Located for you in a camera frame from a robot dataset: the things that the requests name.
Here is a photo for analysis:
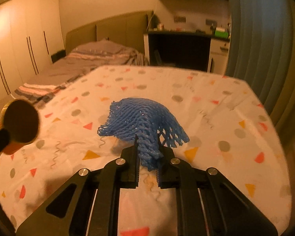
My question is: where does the white wardrobe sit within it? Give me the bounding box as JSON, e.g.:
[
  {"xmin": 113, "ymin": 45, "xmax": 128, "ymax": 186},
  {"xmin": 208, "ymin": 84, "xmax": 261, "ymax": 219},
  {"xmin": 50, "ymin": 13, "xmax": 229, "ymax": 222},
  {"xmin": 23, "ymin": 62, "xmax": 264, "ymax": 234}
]
[{"xmin": 0, "ymin": 0, "xmax": 64, "ymax": 100}]

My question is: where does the beige curtain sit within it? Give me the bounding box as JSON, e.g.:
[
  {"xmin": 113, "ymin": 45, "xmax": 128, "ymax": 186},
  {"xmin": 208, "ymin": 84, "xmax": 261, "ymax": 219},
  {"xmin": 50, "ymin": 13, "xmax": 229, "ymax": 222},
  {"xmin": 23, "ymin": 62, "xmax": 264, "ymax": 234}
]
[{"xmin": 270, "ymin": 0, "xmax": 295, "ymax": 137}]

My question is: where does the red paper cup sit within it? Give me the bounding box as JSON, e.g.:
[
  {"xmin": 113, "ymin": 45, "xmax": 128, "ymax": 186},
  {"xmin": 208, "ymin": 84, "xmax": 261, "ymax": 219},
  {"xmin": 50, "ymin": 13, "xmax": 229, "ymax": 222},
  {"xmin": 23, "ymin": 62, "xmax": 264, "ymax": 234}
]
[{"xmin": 1, "ymin": 99, "xmax": 40, "ymax": 155}]

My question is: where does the dark desk with drawers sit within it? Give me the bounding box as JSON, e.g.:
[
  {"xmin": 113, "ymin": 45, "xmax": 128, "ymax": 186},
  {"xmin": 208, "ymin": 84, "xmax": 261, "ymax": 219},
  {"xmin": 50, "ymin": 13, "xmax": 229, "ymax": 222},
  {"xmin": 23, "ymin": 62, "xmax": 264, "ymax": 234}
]
[{"xmin": 144, "ymin": 30, "xmax": 230, "ymax": 75}]

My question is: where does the brown padded headboard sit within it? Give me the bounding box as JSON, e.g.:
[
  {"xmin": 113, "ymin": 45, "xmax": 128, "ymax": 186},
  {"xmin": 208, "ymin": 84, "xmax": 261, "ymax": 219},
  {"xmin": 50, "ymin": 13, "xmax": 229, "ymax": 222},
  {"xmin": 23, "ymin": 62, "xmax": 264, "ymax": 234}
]
[{"xmin": 65, "ymin": 11, "xmax": 153, "ymax": 54}]

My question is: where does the bed with grey bedding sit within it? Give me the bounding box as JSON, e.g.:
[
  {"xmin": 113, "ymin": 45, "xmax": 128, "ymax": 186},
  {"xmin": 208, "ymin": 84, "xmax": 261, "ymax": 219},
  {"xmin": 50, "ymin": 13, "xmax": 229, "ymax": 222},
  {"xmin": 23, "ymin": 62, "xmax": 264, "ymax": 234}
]
[{"xmin": 0, "ymin": 38, "xmax": 149, "ymax": 133}]

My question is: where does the blue curtain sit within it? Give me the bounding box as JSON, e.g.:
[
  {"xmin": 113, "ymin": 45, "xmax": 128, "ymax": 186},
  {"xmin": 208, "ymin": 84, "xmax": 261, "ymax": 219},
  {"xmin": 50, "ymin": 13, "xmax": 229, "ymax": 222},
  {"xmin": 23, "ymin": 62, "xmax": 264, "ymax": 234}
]
[{"xmin": 226, "ymin": 0, "xmax": 293, "ymax": 111}]

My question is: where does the green box on desk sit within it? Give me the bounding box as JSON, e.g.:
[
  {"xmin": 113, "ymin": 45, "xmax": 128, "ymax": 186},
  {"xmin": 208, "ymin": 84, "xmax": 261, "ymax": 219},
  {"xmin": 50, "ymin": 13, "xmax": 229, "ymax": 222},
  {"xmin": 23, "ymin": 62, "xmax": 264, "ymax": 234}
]
[{"xmin": 214, "ymin": 28, "xmax": 229, "ymax": 39}]

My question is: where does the blue foam net sleeve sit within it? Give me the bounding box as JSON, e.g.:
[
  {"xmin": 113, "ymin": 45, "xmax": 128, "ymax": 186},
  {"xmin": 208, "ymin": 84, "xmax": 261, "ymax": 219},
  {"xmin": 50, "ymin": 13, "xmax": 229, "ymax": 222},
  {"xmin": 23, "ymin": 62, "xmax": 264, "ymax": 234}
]
[{"xmin": 97, "ymin": 98, "xmax": 190, "ymax": 171}]

